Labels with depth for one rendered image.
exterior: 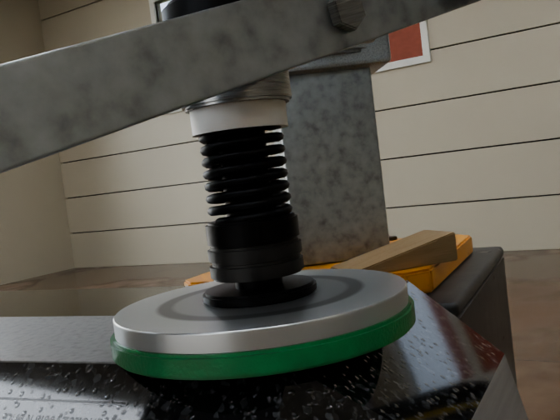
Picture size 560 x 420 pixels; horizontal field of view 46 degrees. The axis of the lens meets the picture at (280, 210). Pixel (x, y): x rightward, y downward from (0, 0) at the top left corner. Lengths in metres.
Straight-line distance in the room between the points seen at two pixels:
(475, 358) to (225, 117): 0.28
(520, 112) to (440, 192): 1.06
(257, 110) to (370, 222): 0.87
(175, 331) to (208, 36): 0.18
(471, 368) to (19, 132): 0.36
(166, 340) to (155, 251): 8.32
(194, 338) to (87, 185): 9.09
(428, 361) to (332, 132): 0.84
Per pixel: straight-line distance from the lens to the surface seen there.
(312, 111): 1.29
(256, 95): 0.45
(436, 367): 0.51
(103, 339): 0.55
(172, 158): 8.38
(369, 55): 1.29
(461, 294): 1.11
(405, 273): 1.11
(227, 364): 0.39
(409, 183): 6.79
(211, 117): 0.46
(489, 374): 0.55
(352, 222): 1.30
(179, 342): 0.40
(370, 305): 0.42
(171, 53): 0.40
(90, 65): 0.37
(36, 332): 0.64
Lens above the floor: 0.96
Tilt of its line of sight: 3 degrees down
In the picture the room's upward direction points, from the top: 7 degrees counter-clockwise
